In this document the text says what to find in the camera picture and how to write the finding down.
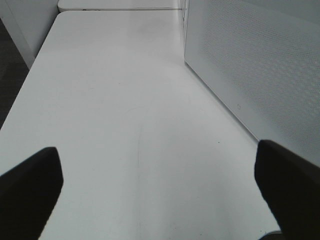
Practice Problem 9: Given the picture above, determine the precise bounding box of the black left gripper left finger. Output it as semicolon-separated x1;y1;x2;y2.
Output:
0;147;64;240

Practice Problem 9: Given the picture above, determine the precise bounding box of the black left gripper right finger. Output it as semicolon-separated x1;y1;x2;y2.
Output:
254;139;320;240

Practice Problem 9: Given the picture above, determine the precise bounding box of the white microwave door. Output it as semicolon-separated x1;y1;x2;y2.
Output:
184;0;320;165

